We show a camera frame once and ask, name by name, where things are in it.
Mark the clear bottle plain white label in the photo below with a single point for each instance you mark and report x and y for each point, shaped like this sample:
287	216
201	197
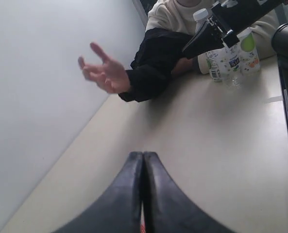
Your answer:
250	62

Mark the person's open hand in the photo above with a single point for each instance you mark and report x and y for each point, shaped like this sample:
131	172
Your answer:
110	76

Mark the jasmine tea bottle white label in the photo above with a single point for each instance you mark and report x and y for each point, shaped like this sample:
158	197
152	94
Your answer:
232	73

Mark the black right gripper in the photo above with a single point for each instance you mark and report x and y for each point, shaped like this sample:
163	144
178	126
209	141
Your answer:
227	21

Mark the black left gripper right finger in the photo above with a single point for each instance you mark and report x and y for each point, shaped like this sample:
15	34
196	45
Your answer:
167	209

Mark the clear bottle blue-white label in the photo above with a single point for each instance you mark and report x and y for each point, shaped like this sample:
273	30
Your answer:
204	21

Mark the person's cream sweater torso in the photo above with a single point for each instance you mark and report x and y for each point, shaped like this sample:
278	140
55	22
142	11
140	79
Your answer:
172	16

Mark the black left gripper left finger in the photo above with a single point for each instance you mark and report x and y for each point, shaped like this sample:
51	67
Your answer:
118	209

